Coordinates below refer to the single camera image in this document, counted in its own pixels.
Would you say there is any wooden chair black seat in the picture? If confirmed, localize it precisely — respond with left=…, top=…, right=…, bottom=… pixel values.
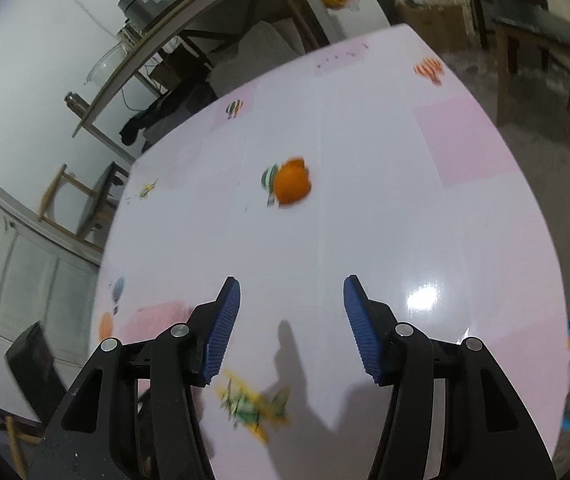
left=492, top=0, right=570, bottom=126

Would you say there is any cardboard box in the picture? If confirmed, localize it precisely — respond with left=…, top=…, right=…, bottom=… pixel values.
left=399, top=3, right=469, bottom=53

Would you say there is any orange peel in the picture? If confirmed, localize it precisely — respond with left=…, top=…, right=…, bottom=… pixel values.
left=273, top=157, right=312, bottom=206

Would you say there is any white door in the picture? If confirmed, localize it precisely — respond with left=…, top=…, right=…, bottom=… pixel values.
left=0, top=164, right=102, bottom=361

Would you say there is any metal thermos bottle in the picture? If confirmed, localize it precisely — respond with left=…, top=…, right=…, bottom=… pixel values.
left=64, top=92, right=89, bottom=119

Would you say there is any pink table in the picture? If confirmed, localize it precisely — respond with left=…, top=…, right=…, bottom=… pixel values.
left=92, top=26, right=568, bottom=479

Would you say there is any wooden side table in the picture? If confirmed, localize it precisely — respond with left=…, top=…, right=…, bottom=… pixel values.
left=74, top=0, right=315, bottom=162

